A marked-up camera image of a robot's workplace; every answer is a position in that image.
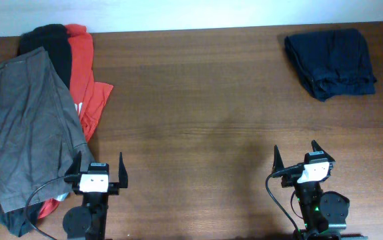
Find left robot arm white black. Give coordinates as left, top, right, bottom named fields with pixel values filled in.
left=63, top=153, right=128, bottom=240

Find black t-shirt white lettering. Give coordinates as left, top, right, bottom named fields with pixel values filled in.
left=0, top=24, right=72, bottom=237

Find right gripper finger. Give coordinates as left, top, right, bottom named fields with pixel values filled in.
left=272, top=145, right=284, bottom=173
left=311, top=140, right=334, bottom=162

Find folded navy blue garment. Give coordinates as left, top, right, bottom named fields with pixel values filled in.
left=284, top=29, right=377, bottom=102

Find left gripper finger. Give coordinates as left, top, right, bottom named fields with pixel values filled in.
left=65, top=151, right=81, bottom=175
left=118, top=152, right=128, bottom=189

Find grey shorts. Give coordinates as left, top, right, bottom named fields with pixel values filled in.
left=0, top=47, right=94, bottom=213

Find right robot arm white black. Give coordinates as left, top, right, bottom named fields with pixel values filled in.
left=265, top=141, right=367, bottom=240

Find red t-shirt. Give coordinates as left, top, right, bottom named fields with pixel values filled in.
left=37, top=23, right=114, bottom=220

